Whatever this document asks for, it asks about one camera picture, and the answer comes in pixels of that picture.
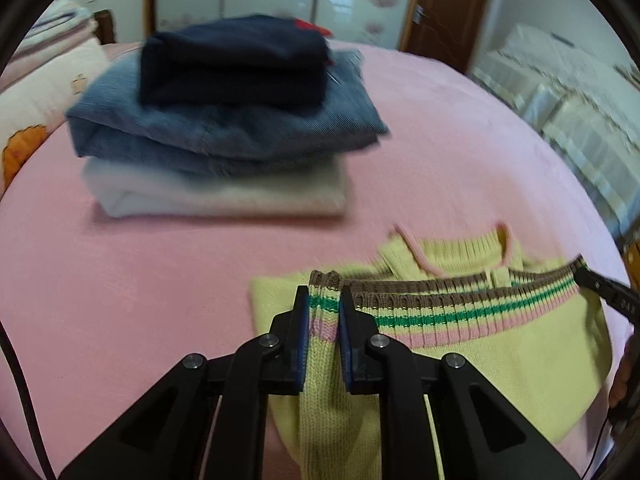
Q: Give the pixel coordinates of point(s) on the wooden headboard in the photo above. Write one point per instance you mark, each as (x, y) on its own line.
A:
(104, 27)

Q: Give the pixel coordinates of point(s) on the yellow striped knit cardigan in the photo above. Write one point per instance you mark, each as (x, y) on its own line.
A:
(500, 370)

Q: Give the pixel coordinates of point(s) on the folded blue denim jeans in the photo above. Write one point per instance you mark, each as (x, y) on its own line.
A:
(150, 125)

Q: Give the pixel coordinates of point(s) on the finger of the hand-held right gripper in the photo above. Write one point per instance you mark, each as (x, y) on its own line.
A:
(612, 295)

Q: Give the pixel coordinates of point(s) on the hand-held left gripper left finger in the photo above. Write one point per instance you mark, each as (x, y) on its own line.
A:
(300, 350)

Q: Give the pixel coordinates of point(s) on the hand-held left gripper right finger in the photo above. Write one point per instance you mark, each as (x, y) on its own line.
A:
(347, 355)

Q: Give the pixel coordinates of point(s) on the cream pillow with orange print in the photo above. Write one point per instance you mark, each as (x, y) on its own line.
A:
(40, 95)

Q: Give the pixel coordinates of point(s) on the folded red garment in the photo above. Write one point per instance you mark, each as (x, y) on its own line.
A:
(305, 25)

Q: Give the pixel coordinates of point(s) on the folded navy garment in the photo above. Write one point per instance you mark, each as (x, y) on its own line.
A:
(225, 60)

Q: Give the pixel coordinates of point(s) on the pink bed blanket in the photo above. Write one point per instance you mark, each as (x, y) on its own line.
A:
(150, 270)

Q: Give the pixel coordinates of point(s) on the wooden drawer cabinet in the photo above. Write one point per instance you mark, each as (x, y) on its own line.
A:
(632, 260)

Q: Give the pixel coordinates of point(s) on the folded floral blanket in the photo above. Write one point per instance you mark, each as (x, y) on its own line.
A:
(60, 25)

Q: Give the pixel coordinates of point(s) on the folded pale pink garment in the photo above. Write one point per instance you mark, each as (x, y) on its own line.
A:
(225, 195)

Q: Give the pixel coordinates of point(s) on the brown wooden door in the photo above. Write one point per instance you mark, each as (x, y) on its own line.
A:
(450, 20)

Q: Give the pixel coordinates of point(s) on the person's right hand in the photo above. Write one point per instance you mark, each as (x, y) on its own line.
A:
(621, 375)

